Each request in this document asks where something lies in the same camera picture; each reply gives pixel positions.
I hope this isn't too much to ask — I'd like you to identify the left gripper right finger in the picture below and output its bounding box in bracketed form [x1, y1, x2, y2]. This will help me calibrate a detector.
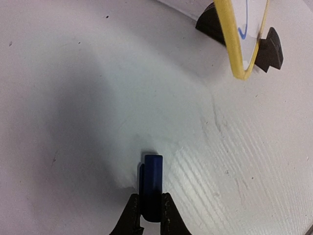
[160, 192, 191, 235]

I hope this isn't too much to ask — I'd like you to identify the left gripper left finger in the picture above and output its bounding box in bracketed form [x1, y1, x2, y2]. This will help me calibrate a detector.
[110, 193, 144, 235]

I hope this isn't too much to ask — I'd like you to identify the yellow framed small whiteboard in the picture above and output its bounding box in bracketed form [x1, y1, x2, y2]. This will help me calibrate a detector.
[214, 0, 269, 80]

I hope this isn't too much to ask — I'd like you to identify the black left whiteboard foot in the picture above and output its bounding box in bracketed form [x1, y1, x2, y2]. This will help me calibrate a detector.
[254, 27, 284, 72]

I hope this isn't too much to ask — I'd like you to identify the wire whiteboard stand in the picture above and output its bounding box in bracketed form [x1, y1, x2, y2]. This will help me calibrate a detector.
[195, 3, 226, 46]

